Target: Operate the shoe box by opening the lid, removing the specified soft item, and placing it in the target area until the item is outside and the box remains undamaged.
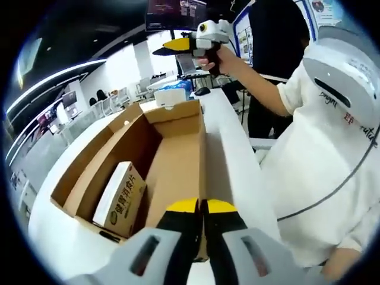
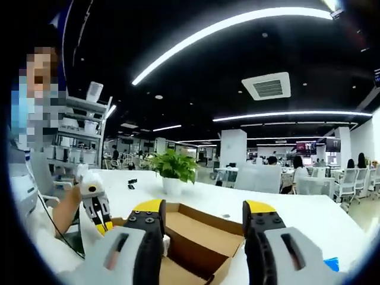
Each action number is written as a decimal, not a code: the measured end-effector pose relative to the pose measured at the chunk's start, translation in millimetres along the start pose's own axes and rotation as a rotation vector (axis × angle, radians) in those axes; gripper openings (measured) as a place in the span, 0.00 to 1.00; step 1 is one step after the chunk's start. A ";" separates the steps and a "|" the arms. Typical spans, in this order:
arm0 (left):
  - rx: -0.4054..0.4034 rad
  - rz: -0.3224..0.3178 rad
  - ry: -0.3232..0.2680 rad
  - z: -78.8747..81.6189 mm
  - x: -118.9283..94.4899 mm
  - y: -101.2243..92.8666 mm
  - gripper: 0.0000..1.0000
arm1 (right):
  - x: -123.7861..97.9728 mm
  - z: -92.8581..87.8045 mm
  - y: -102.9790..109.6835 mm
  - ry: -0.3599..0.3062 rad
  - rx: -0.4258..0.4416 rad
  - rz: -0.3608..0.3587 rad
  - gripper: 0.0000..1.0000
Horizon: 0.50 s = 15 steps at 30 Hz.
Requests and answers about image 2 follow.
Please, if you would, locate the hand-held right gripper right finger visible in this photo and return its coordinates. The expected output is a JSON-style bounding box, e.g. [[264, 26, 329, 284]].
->
[[242, 199, 331, 285]]

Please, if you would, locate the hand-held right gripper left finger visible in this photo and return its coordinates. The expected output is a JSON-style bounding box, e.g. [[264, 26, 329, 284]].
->
[[83, 199, 167, 285]]

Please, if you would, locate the blue tissue pack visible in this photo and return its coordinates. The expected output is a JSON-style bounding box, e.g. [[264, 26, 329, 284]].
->
[[322, 257, 340, 273]]

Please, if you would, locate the brown cardboard shoe box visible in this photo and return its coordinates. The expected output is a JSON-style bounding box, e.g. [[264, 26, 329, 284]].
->
[[110, 202, 246, 283]]

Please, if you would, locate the white shelf rack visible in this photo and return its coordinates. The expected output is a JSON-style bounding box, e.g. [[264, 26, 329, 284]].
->
[[48, 94, 114, 170]]

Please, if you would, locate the white chest device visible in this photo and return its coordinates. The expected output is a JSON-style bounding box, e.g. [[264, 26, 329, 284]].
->
[[8, 141, 40, 215]]

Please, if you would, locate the potted green plant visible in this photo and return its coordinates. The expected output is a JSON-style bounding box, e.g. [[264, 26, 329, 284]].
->
[[149, 148, 201, 197]]

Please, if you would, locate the white desk partition panel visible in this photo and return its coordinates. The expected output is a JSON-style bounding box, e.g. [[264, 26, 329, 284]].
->
[[233, 163, 283, 194]]

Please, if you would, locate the white plastic basket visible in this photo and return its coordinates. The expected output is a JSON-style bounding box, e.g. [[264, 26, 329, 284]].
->
[[85, 81, 105, 104]]

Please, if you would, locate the white ceiling light strip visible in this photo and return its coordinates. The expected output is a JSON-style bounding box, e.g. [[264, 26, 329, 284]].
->
[[131, 7, 334, 87], [211, 110, 374, 123]]

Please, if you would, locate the white ceiling air vent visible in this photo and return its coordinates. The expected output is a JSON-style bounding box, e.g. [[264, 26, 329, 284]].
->
[[240, 71, 292, 102]]

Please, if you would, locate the black device cable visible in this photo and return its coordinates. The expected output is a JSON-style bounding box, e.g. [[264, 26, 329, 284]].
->
[[34, 189, 87, 258]]

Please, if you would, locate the red wall screen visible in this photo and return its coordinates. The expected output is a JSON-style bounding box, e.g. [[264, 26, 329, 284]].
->
[[295, 141, 318, 156]]

